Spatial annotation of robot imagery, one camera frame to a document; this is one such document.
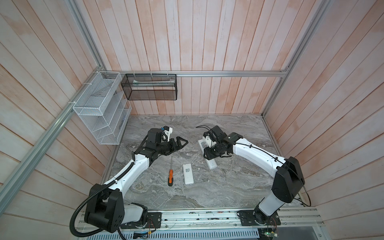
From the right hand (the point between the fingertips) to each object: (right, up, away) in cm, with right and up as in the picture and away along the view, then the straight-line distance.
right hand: (206, 154), depth 85 cm
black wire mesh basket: (-38, +45, +19) cm, 61 cm away
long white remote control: (+2, -4, -4) cm, 7 cm away
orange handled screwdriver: (-21, -15, 0) cm, 26 cm away
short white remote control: (-11, -12, +3) cm, 17 cm away
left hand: (-13, +5, -5) cm, 15 cm away
